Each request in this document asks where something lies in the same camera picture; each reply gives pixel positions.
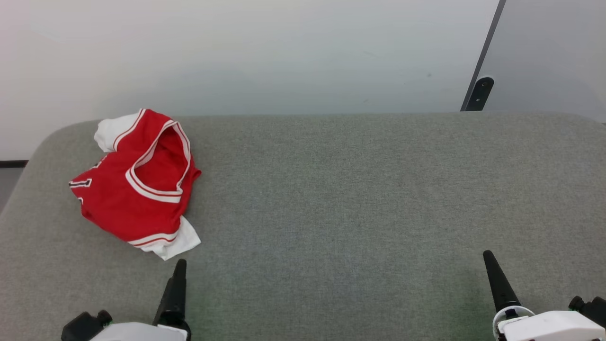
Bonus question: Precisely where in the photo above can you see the grey glossy panel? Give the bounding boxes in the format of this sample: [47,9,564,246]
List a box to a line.
[473,0,606,124]

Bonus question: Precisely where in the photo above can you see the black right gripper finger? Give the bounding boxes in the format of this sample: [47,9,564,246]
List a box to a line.
[482,250,522,313]

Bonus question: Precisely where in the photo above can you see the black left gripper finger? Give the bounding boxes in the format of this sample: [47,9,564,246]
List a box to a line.
[152,259,192,341]

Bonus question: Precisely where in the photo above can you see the dark grey slanted bar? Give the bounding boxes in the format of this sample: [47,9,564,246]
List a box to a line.
[461,0,507,112]

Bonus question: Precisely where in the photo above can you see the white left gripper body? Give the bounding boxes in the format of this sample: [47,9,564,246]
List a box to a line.
[90,322,190,341]

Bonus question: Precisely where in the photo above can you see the grey fabric sofa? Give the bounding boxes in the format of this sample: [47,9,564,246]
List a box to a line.
[0,111,606,341]

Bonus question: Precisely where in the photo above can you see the red white sports jersey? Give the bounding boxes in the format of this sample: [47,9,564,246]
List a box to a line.
[69,108,202,261]

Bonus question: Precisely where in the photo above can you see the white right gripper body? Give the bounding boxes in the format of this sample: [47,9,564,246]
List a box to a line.
[492,305,606,341]

